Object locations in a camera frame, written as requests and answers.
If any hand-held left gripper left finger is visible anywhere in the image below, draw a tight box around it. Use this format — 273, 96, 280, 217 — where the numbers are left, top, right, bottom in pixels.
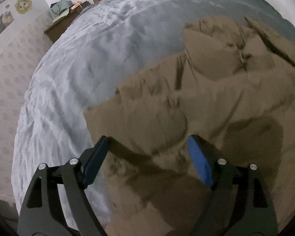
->
17, 135, 111, 236

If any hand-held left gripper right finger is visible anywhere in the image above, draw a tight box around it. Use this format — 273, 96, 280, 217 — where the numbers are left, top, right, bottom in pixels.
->
187, 135, 279, 236

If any brown puffer jacket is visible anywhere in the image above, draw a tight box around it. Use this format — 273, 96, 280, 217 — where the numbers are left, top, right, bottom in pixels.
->
84, 15, 295, 236

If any grey plush blanket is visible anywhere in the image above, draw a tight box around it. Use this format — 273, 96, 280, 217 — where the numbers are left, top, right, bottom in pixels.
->
12, 0, 295, 230

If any wooden nightstand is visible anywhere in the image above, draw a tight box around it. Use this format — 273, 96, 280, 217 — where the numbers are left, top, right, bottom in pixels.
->
44, 1, 90, 43

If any green bag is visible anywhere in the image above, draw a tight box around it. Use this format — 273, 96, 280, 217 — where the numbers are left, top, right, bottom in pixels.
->
49, 0, 77, 21

